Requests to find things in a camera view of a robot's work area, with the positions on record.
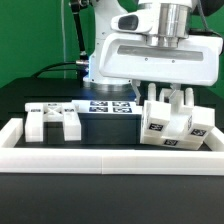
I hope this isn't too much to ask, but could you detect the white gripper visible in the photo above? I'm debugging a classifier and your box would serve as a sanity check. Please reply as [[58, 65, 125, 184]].
[[98, 0, 224, 104]]

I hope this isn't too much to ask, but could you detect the white chair seat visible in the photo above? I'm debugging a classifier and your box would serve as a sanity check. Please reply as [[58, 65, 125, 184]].
[[140, 83, 202, 150]]

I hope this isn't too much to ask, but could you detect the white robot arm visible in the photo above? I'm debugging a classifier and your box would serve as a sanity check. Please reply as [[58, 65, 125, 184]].
[[70, 0, 224, 103]]

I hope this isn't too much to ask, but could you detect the black raised platform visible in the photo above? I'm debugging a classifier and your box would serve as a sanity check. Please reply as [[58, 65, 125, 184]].
[[0, 77, 224, 121]]

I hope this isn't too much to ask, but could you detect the white flat tag board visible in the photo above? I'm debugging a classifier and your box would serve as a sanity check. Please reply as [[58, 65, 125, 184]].
[[72, 100, 142, 115]]

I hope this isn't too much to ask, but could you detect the white U-shaped boundary fence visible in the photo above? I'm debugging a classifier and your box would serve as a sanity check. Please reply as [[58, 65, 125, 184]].
[[0, 118, 224, 176]]

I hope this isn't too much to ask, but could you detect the black cable bundle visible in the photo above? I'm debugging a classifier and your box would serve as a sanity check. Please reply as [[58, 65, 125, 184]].
[[31, 60, 88, 80]]

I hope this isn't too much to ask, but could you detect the white chair back frame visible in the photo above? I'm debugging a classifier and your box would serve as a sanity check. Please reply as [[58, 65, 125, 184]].
[[25, 102, 81, 142]]

